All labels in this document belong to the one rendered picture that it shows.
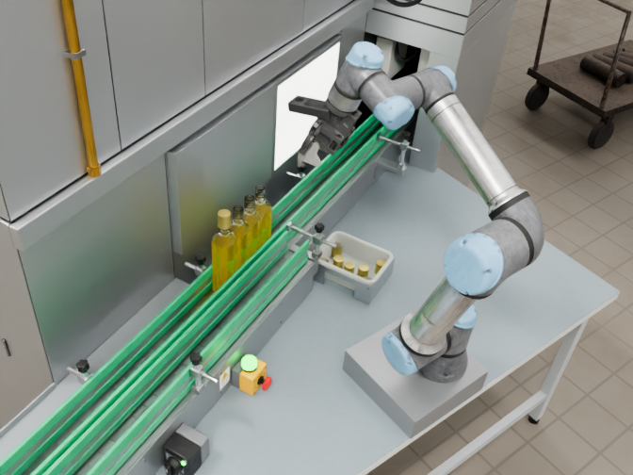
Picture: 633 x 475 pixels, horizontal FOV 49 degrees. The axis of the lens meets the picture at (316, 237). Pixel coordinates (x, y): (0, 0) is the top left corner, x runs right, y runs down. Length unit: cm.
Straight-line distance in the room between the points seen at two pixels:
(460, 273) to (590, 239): 264
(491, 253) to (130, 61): 87
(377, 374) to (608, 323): 185
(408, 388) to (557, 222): 232
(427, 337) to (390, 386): 28
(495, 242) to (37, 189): 92
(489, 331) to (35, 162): 140
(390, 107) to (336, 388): 85
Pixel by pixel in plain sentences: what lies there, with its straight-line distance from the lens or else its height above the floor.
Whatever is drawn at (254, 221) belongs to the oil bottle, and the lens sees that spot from 194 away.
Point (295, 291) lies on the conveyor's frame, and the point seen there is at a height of 84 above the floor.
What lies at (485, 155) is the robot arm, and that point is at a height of 152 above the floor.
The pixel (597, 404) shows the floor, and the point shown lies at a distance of 319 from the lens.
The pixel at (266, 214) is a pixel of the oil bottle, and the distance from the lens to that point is 199.
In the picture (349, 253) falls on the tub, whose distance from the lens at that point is 232.
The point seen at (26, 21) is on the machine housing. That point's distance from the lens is 138.
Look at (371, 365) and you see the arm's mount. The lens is 193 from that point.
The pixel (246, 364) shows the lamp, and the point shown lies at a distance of 188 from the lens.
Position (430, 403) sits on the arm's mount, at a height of 83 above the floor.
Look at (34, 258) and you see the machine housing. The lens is 159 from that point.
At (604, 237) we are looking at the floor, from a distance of 408.
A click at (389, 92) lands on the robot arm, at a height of 161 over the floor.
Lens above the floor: 230
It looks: 40 degrees down
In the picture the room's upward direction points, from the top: 6 degrees clockwise
